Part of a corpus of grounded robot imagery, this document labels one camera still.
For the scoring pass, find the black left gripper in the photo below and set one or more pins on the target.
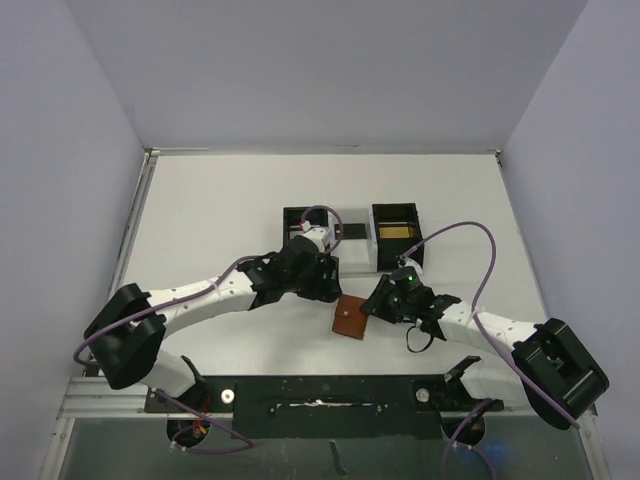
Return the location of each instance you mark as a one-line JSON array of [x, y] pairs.
[[324, 289]]

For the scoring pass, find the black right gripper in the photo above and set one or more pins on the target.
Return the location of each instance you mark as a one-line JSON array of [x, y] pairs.
[[382, 298]]

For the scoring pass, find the brown leather card holder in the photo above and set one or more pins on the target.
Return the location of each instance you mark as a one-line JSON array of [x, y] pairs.
[[349, 320]]

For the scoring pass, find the black white card sorting tray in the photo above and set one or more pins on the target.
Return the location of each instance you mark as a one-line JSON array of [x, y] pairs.
[[370, 255]]

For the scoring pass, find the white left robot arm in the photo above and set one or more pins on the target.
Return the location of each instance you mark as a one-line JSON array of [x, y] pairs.
[[126, 337]]

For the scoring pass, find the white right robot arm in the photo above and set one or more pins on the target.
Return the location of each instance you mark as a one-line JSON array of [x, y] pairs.
[[552, 372]]

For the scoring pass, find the black card in tray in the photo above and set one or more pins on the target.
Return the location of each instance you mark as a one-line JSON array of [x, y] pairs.
[[355, 231]]

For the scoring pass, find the gold card in tray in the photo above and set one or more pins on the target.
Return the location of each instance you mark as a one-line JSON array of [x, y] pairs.
[[396, 232]]

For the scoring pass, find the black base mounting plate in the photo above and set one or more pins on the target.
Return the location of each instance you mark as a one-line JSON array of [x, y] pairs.
[[337, 407]]

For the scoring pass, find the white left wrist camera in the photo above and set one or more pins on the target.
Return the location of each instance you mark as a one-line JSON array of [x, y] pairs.
[[321, 236]]

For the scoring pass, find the aluminium frame rail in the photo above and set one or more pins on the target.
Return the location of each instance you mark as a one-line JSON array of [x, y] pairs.
[[93, 398]]

